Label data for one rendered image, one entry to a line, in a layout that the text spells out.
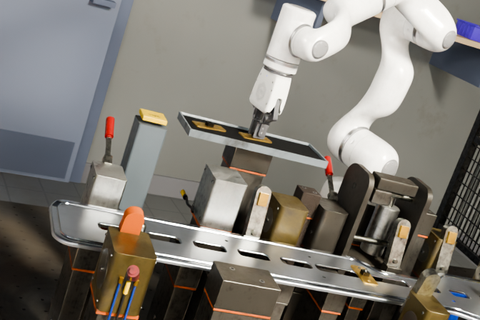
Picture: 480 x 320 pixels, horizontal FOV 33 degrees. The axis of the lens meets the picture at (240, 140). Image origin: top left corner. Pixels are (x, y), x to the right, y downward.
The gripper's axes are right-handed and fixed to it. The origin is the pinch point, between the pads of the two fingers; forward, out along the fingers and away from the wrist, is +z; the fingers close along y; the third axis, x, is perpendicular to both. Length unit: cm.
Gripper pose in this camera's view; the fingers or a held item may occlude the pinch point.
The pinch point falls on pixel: (258, 128)
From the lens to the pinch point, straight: 203.7
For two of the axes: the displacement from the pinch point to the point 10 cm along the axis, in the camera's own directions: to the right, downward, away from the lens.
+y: 4.0, 3.6, -8.4
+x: 8.6, 1.6, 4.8
